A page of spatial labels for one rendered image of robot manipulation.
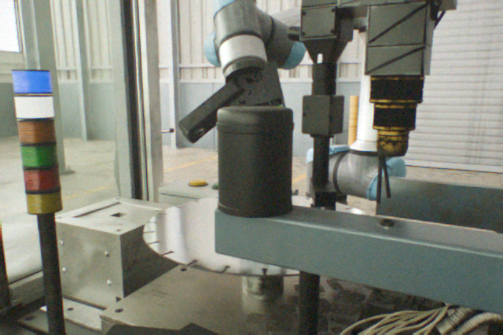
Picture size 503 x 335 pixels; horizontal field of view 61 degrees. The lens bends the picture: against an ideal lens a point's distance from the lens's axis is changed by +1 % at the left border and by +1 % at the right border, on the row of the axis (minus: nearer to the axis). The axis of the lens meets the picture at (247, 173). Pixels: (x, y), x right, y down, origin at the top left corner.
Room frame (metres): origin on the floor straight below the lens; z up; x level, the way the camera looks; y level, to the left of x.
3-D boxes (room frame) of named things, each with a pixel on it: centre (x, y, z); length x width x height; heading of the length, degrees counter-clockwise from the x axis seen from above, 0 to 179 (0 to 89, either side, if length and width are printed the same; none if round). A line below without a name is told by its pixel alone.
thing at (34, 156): (0.57, 0.28, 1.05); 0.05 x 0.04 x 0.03; 152
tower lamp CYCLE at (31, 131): (0.57, 0.28, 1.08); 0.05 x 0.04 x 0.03; 152
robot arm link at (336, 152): (1.16, -0.23, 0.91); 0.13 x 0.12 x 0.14; 43
